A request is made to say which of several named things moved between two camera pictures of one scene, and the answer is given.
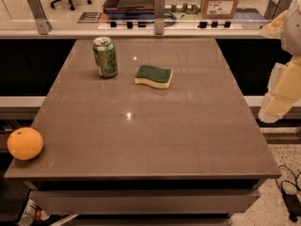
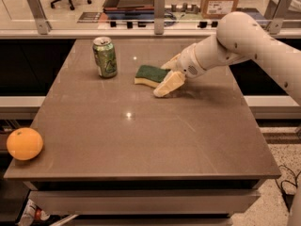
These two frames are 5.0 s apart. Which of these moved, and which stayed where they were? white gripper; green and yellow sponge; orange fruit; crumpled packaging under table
Moved: white gripper
Stayed: green and yellow sponge; orange fruit; crumpled packaging under table
